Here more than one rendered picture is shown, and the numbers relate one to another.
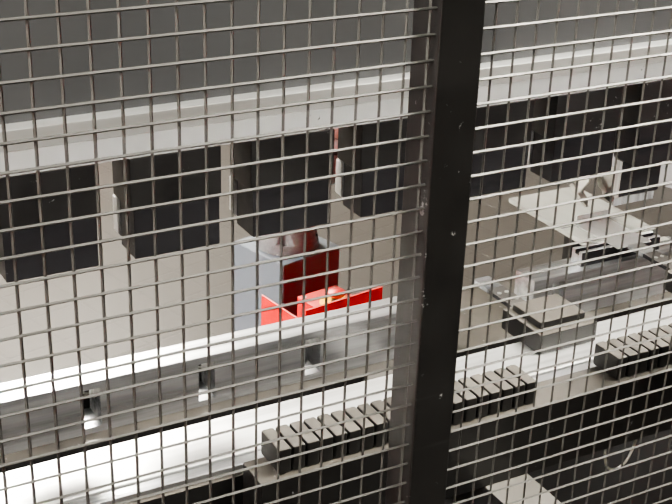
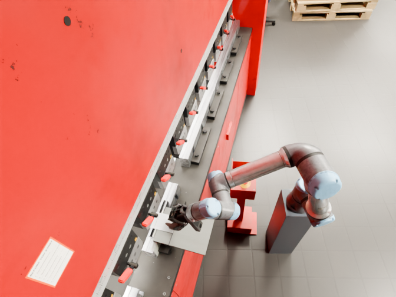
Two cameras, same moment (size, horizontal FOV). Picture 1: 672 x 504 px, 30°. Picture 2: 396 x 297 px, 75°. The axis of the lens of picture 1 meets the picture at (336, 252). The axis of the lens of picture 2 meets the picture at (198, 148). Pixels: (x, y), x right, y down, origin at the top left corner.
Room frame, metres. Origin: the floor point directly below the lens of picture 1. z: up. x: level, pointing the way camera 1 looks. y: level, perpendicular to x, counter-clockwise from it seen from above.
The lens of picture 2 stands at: (2.88, -0.70, 2.25)
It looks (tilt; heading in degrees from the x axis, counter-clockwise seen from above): 53 degrees down; 142
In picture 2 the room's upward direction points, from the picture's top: 8 degrees counter-clockwise
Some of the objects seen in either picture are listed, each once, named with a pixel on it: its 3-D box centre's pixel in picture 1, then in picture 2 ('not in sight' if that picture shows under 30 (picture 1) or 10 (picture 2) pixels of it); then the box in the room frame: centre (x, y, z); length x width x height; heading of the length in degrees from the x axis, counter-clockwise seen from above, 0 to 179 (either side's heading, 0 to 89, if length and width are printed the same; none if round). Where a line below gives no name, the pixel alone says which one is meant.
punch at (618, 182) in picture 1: (636, 179); not in sight; (2.30, -0.58, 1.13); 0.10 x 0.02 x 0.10; 119
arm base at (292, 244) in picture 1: (287, 224); (300, 198); (2.73, 0.12, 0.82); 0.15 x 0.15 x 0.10
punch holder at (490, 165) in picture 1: (482, 142); (173, 134); (2.12, -0.25, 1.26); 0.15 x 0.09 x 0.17; 119
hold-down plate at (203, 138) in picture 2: not in sight; (201, 145); (2.06, -0.03, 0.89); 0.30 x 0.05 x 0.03; 119
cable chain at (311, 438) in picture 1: (404, 415); not in sight; (1.58, -0.11, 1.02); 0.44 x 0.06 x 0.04; 119
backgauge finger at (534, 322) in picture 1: (523, 303); not in sight; (1.98, -0.33, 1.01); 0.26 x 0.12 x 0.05; 29
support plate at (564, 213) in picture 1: (580, 215); (184, 230); (2.43, -0.51, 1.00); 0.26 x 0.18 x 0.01; 29
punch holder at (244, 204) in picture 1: (281, 174); (195, 83); (1.92, 0.09, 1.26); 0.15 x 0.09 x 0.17; 119
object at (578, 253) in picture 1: (616, 248); (158, 218); (2.29, -0.56, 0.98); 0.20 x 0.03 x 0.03; 119
